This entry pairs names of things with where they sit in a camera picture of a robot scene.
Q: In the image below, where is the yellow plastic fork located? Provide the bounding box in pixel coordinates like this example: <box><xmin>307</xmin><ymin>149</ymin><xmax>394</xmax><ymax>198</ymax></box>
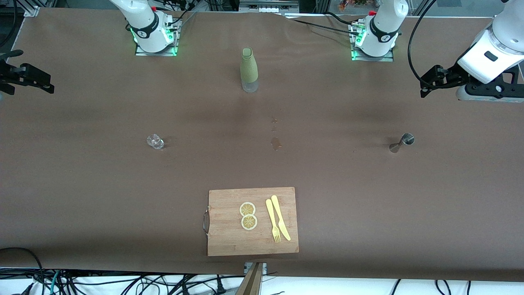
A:
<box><xmin>265</xmin><ymin>199</ymin><xmax>282</xmax><ymax>243</ymax></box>

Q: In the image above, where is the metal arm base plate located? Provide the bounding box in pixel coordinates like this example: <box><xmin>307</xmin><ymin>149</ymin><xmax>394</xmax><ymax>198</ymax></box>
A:
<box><xmin>135</xmin><ymin>18</ymin><xmax>179</xmax><ymax>57</ymax></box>
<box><xmin>350</xmin><ymin>23</ymin><xmax>394</xmax><ymax>62</ymax></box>

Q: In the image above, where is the black base power cable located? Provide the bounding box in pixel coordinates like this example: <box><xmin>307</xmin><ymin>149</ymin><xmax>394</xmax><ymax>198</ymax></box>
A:
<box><xmin>285</xmin><ymin>16</ymin><xmax>357</xmax><ymax>35</ymax></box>

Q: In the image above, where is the steel double jigger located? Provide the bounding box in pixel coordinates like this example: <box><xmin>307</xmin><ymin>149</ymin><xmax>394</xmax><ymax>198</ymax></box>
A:
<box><xmin>389</xmin><ymin>133</ymin><xmax>415</xmax><ymax>154</ymax></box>

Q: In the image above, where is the wooden post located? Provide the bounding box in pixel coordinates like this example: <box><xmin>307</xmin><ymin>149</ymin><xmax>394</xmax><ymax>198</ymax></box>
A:
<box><xmin>235</xmin><ymin>262</ymin><xmax>267</xmax><ymax>295</ymax></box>

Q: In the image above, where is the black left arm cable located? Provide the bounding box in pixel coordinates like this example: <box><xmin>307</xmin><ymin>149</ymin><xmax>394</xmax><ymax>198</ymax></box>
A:
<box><xmin>407</xmin><ymin>0</ymin><xmax>440</xmax><ymax>91</ymax></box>

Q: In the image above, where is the wooden cutting board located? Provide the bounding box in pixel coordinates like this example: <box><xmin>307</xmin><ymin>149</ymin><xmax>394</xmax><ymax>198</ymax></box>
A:
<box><xmin>203</xmin><ymin>187</ymin><xmax>299</xmax><ymax>257</ymax></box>

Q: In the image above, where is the yellow plastic knife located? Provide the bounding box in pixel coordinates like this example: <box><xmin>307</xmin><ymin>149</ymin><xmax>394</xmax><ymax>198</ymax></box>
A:
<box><xmin>271</xmin><ymin>195</ymin><xmax>291</xmax><ymax>241</ymax></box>

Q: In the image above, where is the brown table cover sheet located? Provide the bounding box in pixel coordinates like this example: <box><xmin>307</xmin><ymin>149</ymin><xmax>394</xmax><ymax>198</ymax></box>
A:
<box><xmin>0</xmin><ymin>7</ymin><xmax>524</xmax><ymax>283</ymax></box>

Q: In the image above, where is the thick black floor cable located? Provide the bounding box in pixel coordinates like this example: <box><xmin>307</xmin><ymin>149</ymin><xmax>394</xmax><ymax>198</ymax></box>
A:
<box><xmin>0</xmin><ymin>247</ymin><xmax>45</xmax><ymax>295</ymax></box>

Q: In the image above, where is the green sleeved glass bottle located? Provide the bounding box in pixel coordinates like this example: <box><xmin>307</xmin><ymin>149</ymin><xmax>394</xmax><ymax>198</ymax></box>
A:
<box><xmin>240</xmin><ymin>48</ymin><xmax>259</xmax><ymax>93</ymax></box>

